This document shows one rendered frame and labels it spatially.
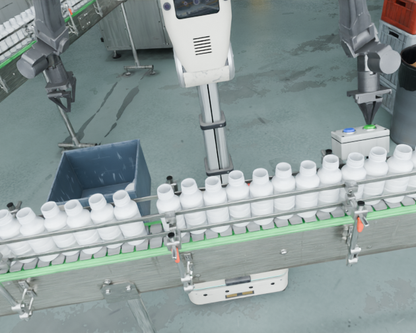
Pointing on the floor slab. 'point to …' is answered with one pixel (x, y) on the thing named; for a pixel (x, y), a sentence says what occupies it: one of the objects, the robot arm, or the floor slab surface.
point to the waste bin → (411, 99)
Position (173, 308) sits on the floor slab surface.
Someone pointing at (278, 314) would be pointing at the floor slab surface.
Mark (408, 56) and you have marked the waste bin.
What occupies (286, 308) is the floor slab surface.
